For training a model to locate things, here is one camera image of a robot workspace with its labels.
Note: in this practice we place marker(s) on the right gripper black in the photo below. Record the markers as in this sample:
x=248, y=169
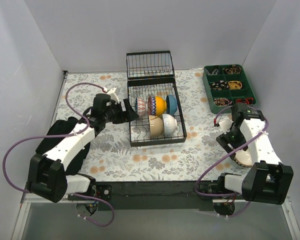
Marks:
x=226, y=144

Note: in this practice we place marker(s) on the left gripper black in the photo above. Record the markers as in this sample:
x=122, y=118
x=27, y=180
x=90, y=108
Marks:
x=126, y=110

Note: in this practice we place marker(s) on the blue patterned bowl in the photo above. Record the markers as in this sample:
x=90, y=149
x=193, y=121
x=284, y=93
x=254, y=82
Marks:
x=140, y=106

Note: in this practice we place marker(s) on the red patterned bowl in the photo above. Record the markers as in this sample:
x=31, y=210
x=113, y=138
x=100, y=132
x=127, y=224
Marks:
x=151, y=105

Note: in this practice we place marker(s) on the white bowl patterned rim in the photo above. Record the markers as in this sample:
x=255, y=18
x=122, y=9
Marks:
x=243, y=158

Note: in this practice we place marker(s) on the yellow bowl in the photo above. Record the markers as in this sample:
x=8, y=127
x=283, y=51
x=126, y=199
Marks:
x=160, y=106

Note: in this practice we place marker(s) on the plain white bowl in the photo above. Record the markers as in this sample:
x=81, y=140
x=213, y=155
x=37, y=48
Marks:
x=169, y=124

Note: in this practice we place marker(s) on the blue ceramic bowl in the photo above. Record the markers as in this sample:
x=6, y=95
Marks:
x=171, y=104

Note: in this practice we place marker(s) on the black wire dish rack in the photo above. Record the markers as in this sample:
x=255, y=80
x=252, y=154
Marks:
x=152, y=93

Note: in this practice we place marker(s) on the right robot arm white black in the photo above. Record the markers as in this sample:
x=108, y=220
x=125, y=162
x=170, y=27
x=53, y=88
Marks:
x=268, y=180

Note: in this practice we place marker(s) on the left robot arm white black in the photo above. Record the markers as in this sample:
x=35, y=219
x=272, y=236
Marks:
x=48, y=175

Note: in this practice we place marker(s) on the brown floral bands in tray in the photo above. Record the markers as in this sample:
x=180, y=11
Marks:
x=222, y=102

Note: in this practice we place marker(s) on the red bands in tray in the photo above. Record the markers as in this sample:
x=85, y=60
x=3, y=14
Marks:
x=248, y=100

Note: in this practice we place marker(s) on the black white bands in tray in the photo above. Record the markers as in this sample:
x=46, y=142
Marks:
x=219, y=85

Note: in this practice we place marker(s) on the green compartment organizer tray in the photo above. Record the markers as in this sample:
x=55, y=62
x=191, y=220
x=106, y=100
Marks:
x=226, y=72

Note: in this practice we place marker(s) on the yellow bands in tray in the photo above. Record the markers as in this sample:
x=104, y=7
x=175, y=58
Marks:
x=235, y=85

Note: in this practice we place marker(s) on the black cloth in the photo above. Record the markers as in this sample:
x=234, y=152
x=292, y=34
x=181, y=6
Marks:
x=62, y=127

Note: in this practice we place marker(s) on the black front base bar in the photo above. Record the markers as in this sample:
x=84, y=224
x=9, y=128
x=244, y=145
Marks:
x=156, y=195

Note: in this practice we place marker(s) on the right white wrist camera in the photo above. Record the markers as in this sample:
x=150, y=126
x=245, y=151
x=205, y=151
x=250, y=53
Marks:
x=224, y=124

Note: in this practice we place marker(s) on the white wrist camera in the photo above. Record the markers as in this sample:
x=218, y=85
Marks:
x=113, y=93
x=224, y=124

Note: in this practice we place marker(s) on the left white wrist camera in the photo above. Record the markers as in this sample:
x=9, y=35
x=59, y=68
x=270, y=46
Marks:
x=113, y=93

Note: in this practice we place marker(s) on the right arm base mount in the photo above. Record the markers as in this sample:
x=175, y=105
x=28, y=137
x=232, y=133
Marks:
x=227, y=208

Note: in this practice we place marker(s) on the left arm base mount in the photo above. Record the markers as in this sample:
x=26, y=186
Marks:
x=101, y=191

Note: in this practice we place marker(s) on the aluminium frame rail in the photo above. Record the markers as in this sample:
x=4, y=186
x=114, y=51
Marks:
x=40, y=219

